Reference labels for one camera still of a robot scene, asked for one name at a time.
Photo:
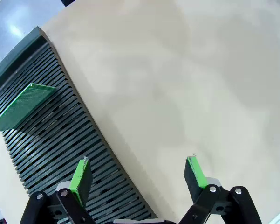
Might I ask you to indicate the dark slotted PCB rack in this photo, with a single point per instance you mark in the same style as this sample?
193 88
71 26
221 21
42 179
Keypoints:
60 144

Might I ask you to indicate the green-tipped left gripper left finger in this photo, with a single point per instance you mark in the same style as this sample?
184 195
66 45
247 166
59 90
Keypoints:
80 184

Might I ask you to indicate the green-tipped left gripper right finger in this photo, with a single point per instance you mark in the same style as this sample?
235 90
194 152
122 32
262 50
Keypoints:
195 179

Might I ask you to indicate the green perforated PCB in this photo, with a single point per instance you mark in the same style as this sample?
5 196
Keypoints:
21 109

